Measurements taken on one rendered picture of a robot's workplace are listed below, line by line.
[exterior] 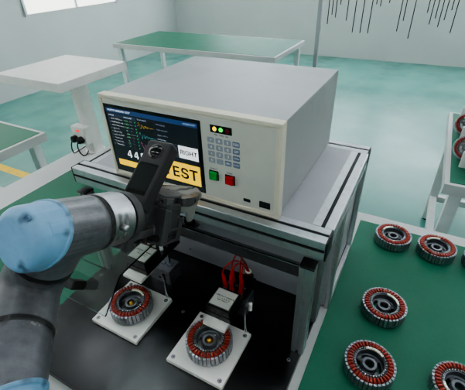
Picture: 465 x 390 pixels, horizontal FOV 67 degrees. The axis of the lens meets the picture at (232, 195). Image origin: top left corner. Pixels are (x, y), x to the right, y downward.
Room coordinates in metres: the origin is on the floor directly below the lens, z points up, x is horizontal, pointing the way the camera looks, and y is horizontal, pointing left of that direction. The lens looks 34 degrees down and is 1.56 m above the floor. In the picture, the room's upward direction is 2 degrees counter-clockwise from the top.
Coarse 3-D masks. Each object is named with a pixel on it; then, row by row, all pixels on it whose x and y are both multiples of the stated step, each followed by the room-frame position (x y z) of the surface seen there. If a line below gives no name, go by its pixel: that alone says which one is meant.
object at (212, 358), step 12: (204, 324) 0.54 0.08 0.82; (192, 336) 0.51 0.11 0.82; (204, 336) 0.51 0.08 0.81; (216, 336) 0.52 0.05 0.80; (228, 336) 0.50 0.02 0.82; (192, 348) 0.47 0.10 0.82; (204, 348) 0.49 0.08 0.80; (216, 348) 0.47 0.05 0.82; (228, 348) 0.47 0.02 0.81; (192, 360) 0.46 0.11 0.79; (204, 360) 0.45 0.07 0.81; (216, 360) 0.45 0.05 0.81
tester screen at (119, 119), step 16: (112, 112) 0.76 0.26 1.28; (128, 112) 0.73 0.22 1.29; (112, 128) 0.76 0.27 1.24; (128, 128) 0.74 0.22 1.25; (144, 128) 0.72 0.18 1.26; (160, 128) 0.69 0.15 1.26; (176, 128) 0.67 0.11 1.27; (192, 128) 0.65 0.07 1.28; (128, 144) 0.74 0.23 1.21; (144, 144) 0.72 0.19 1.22; (176, 144) 0.67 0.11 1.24; (192, 144) 0.66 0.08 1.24; (176, 160) 0.68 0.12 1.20
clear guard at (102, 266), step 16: (96, 256) 0.53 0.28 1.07; (112, 256) 0.52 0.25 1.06; (128, 256) 0.52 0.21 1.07; (80, 272) 0.50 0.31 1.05; (96, 272) 0.49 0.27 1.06; (112, 272) 0.48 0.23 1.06; (64, 288) 0.49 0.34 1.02; (96, 288) 0.47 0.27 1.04; (112, 288) 0.46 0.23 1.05; (96, 304) 0.44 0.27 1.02
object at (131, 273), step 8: (152, 248) 0.70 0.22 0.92; (168, 248) 0.73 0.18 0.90; (144, 256) 0.67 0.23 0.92; (152, 256) 0.67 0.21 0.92; (160, 256) 0.70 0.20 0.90; (168, 256) 0.73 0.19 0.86; (136, 264) 0.66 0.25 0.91; (144, 264) 0.65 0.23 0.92; (152, 264) 0.67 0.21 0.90; (168, 264) 0.73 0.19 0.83; (128, 272) 0.66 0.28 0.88; (136, 272) 0.66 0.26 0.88; (144, 272) 0.65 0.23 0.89; (136, 280) 0.63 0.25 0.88; (144, 280) 0.64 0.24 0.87
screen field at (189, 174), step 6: (174, 162) 0.68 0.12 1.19; (180, 162) 0.67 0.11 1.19; (174, 168) 0.68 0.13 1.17; (180, 168) 0.67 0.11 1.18; (186, 168) 0.67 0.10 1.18; (192, 168) 0.66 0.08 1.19; (198, 168) 0.65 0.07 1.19; (168, 174) 0.69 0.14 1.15; (174, 174) 0.68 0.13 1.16; (180, 174) 0.67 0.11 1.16; (186, 174) 0.67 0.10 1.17; (192, 174) 0.66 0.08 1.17; (198, 174) 0.65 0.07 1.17; (180, 180) 0.68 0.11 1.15; (186, 180) 0.67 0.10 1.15; (192, 180) 0.66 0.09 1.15; (198, 180) 0.65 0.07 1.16
